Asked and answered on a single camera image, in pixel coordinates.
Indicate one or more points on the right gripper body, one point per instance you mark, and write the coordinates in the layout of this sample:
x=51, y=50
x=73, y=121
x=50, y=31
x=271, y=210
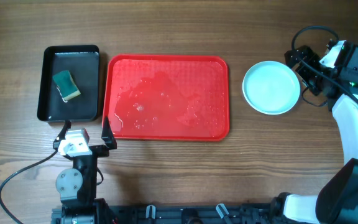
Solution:
x=314, y=78

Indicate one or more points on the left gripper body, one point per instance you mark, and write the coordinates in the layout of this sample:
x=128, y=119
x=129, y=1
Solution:
x=90, y=162

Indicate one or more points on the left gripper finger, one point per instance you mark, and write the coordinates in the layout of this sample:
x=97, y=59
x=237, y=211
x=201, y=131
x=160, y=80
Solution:
x=61, y=136
x=107, y=135

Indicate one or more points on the green yellow sponge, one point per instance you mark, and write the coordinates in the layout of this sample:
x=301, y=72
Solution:
x=66, y=85

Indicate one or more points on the light blue plate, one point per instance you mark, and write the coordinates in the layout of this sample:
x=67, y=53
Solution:
x=271, y=88

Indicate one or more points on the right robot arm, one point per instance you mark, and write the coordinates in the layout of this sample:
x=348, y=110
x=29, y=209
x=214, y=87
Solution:
x=337, y=202

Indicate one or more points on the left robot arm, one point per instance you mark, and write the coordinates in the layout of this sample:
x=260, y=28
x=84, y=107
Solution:
x=77, y=186

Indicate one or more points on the red plastic tray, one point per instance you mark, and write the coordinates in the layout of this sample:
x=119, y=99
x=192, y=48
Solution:
x=167, y=97

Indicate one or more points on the black rectangular tray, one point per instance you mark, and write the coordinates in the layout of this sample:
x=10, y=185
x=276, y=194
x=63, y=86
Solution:
x=82, y=61

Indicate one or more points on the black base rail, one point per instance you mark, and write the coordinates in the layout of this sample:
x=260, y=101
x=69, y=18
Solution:
x=191, y=214

